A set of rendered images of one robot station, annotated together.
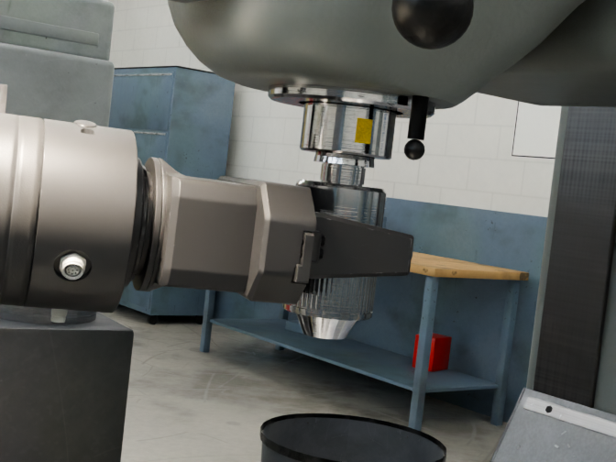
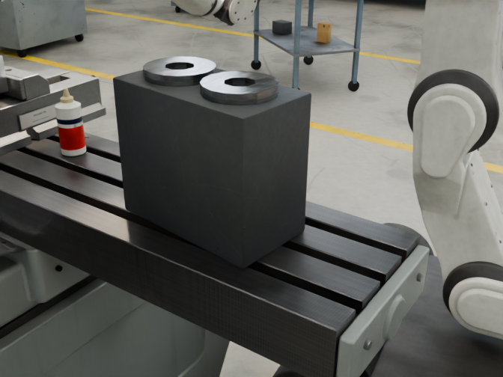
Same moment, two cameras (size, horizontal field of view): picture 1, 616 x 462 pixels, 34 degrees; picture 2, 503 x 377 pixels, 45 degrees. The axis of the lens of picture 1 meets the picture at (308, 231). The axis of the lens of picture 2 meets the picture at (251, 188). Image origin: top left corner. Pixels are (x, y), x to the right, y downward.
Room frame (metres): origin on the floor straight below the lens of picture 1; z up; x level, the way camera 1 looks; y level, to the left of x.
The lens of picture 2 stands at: (1.54, 0.07, 1.35)
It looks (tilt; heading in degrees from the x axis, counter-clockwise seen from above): 27 degrees down; 163
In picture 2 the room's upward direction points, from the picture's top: straight up
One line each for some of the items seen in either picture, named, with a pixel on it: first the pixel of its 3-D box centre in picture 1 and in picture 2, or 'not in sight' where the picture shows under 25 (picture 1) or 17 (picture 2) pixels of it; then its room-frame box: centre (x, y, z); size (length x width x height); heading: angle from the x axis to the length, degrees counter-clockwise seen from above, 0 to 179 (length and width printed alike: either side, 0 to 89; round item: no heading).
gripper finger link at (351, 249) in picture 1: (354, 249); not in sight; (0.48, -0.02, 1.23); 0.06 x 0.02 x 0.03; 108
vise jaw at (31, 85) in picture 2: not in sight; (11, 80); (0.42, -0.02, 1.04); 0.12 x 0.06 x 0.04; 40
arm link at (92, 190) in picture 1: (159, 230); not in sight; (0.48, 0.07, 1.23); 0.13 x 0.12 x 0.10; 18
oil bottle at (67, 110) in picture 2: not in sight; (69, 120); (0.55, 0.07, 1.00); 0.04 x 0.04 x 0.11
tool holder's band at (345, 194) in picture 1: (340, 193); not in sight; (0.51, -0.01, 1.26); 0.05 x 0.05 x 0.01
